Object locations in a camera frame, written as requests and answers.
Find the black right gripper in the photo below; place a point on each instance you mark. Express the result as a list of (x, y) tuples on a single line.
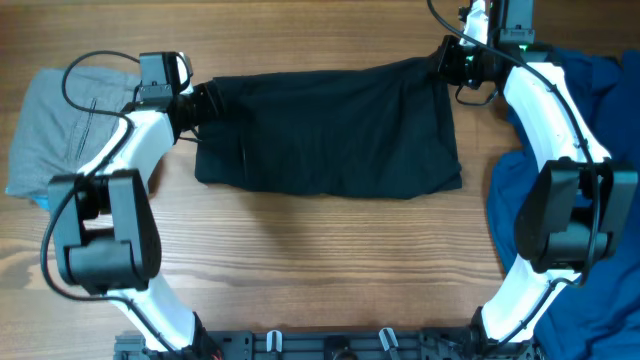
[(451, 46)]

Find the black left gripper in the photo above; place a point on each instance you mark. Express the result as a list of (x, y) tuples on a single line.
[(207, 95)]

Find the black shorts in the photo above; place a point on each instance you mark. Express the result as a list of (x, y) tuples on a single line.
[(382, 132)]

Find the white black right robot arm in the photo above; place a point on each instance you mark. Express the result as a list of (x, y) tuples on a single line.
[(576, 210)]

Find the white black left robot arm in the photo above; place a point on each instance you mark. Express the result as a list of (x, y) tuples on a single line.
[(102, 243)]

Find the folded grey shorts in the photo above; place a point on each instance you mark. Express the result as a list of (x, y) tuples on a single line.
[(53, 137)]

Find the folded light blue cloth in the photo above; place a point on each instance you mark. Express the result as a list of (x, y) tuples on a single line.
[(41, 201)]

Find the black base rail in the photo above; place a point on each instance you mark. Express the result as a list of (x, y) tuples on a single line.
[(387, 343)]

